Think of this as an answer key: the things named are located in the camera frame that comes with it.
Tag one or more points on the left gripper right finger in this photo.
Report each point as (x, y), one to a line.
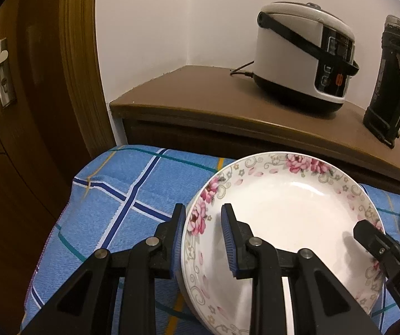
(285, 283)

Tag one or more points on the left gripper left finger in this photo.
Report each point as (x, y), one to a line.
(85, 302)

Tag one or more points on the white pink floral plate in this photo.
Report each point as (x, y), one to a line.
(290, 200)

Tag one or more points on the blue plaid towel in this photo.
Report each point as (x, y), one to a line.
(116, 201)

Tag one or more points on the brown wooden door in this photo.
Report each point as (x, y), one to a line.
(57, 124)

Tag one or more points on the tall black thermos flask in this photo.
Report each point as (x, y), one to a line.
(382, 117)

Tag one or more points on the brown wooden cabinet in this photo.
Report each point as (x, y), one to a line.
(208, 111)

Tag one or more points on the silver black rice cooker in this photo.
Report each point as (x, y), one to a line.
(304, 57)

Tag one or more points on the silver door handle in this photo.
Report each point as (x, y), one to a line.
(7, 91)

